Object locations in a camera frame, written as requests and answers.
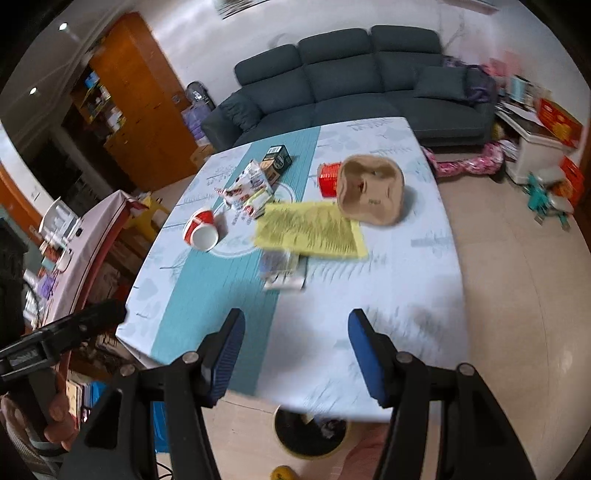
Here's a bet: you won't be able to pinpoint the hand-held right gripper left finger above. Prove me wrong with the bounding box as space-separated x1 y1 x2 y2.
58 308 246 480

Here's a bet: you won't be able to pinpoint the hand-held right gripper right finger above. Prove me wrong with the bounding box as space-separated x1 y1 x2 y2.
348 308 536 480

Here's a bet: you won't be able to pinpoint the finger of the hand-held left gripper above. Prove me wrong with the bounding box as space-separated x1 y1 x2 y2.
39 299 127 356

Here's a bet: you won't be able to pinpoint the dark blue trash bin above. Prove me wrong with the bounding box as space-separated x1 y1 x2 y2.
273 406 349 461

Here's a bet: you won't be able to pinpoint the red paper cup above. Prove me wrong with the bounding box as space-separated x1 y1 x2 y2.
182 208 220 252

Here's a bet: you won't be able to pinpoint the white green small packet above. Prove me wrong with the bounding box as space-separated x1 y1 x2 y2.
242 187 273 217

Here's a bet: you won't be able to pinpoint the brown paper pulp tray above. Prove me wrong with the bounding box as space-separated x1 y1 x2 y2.
335 154 406 227

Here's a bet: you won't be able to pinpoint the white printed snack bag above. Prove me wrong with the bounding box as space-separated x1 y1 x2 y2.
218 159 274 209

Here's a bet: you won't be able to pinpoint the dark green carton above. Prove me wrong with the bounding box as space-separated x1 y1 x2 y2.
262 145 293 170

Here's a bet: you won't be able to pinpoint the person's left hand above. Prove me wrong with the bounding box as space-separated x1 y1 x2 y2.
44 399 83 452

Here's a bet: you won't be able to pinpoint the side table with pink cloth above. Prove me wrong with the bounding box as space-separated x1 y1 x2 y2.
23 189 139 333

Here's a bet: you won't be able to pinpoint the printed teal white tablecloth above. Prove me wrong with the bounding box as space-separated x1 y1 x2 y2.
115 117 465 423

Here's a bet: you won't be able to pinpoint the person's right leg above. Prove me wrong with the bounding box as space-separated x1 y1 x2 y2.
344 422 393 480

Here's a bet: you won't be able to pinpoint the white plastic organizer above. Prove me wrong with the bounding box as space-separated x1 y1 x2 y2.
39 196 84 241

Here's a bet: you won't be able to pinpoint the blue plastic item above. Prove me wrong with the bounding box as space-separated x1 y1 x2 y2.
129 401 164 455

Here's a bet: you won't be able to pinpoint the yellow plastic stool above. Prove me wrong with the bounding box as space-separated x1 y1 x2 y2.
124 191 170 238

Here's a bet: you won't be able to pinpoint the brown cardboard box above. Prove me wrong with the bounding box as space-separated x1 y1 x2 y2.
189 143 218 169

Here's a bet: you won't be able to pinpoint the pink floral cloth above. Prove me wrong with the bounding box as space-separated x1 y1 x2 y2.
422 141 506 179

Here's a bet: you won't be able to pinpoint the purple packages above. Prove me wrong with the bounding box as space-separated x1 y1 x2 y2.
181 104 209 141

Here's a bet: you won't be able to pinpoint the wooden cabinet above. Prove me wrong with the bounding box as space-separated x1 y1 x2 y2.
69 11 199 192

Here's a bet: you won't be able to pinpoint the teal folding stools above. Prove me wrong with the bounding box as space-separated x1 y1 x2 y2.
526 171 575 229

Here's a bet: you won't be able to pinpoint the dark teal sofa pillow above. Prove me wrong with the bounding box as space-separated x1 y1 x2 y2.
217 96 262 133
413 66 468 100

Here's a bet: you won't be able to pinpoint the standing fan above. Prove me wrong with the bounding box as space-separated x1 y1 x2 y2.
185 82 215 110

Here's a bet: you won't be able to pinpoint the white low cabinet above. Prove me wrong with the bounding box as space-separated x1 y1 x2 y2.
496 104 571 183

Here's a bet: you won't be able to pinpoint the dark teal sofa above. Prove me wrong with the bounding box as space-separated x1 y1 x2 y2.
202 25 499 149

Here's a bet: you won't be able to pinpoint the small red gift box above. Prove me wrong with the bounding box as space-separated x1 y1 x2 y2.
558 156 585 206

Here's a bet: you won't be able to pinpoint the purple bag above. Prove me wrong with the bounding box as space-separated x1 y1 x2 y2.
441 55 498 104

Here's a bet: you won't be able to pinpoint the large red gift box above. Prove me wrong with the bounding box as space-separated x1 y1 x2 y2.
536 98 583 148

